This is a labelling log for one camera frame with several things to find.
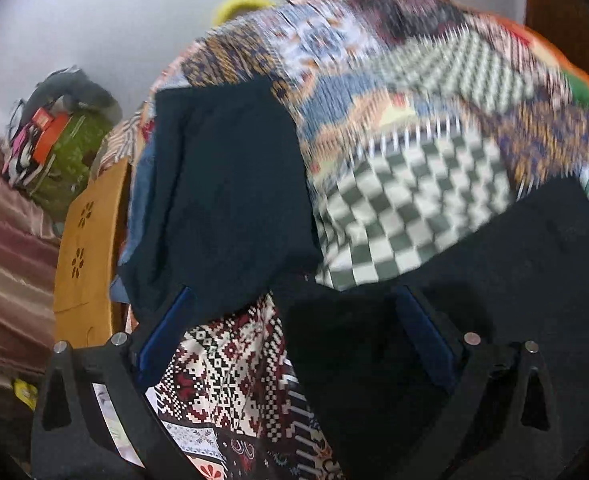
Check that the yellow round cushion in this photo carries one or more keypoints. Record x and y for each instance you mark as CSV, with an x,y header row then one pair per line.
x,y
239,5

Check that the folded dark navy garment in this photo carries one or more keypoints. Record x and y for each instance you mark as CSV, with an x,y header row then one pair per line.
x,y
224,185

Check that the grey garment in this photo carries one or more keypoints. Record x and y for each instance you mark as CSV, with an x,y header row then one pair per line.
x,y
79,90

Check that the orange box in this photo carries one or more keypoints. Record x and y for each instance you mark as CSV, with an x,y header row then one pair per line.
x,y
49,132

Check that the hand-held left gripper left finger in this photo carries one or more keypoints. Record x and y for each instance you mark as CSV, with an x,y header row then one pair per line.
x,y
167,327

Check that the black pants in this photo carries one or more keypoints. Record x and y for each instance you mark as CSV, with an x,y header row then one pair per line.
x,y
524,280

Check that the small yellow object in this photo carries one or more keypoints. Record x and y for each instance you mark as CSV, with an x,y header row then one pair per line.
x,y
25,392

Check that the patchwork printed quilt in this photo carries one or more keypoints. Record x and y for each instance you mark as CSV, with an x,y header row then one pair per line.
x,y
414,125

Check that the blue denim garment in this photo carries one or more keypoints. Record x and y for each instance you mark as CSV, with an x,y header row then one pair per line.
x,y
138,210

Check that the wooden board with flower cutouts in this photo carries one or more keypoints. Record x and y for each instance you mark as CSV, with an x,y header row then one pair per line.
x,y
92,255

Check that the green patterned bag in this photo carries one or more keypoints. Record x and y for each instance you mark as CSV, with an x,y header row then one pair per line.
x,y
74,160

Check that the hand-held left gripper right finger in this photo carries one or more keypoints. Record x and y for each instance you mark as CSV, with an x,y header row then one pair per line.
x,y
427,332

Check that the striped curtain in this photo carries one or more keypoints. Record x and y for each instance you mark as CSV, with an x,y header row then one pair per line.
x,y
4,270

